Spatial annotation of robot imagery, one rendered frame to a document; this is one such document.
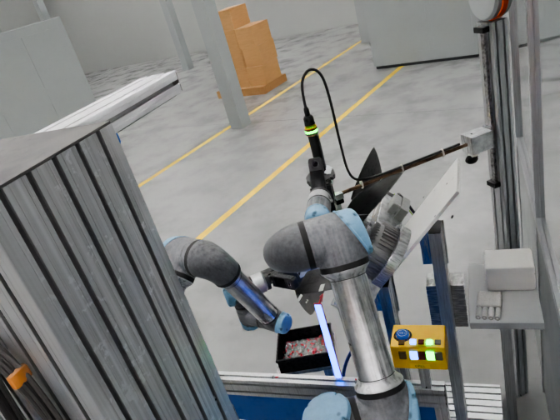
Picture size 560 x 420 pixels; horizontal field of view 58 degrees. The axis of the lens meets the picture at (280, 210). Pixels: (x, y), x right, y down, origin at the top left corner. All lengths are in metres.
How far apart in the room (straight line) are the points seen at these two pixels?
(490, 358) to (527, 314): 1.08
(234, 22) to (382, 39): 2.73
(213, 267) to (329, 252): 0.48
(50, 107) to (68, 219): 7.17
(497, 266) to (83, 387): 1.61
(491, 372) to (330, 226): 2.00
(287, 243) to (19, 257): 0.62
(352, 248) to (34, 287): 0.68
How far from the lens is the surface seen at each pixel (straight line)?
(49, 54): 7.99
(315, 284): 1.75
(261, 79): 9.89
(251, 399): 2.06
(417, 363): 1.64
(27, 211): 0.69
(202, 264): 1.50
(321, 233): 1.12
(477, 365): 3.03
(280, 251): 1.14
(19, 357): 0.82
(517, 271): 2.06
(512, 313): 2.01
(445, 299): 2.11
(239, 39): 9.92
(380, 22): 9.21
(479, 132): 2.03
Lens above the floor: 2.17
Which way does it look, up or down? 26 degrees down
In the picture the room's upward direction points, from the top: 17 degrees counter-clockwise
